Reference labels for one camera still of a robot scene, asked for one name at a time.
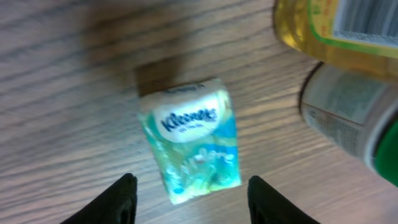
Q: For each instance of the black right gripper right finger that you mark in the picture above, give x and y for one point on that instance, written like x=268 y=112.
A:
x=268 y=206

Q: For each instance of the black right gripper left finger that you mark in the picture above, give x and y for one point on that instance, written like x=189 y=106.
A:
x=116 y=205

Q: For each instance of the teal tissue pack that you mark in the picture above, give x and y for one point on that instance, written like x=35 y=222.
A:
x=191 y=130

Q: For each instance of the green lid white jar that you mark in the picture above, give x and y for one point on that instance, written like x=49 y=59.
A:
x=356 y=112

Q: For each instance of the silver round ball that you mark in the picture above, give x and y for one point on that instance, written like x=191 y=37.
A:
x=353 y=34

